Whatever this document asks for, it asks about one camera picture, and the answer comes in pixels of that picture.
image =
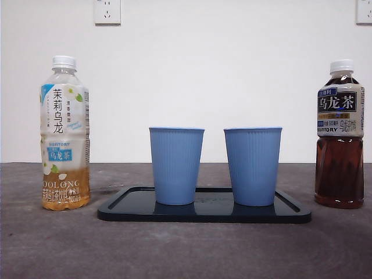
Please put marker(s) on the jasmine oolong tea bottle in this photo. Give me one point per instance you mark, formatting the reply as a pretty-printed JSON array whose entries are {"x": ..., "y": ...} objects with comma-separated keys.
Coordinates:
[{"x": 64, "y": 116}]

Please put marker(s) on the white wall socket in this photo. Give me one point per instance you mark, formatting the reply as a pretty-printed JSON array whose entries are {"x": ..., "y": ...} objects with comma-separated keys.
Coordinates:
[
  {"x": 107, "y": 11},
  {"x": 364, "y": 11}
]

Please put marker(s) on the blue ribbed cup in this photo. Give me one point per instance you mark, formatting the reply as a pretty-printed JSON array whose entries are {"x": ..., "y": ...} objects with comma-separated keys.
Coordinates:
[
  {"x": 175, "y": 165},
  {"x": 253, "y": 165}
]

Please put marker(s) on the dark blue tray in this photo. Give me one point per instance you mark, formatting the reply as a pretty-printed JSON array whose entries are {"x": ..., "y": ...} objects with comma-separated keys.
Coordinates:
[{"x": 203, "y": 214}]

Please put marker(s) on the dark oolong tea bottle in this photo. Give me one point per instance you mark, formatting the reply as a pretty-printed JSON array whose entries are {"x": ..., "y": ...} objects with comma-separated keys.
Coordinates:
[{"x": 338, "y": 168}]

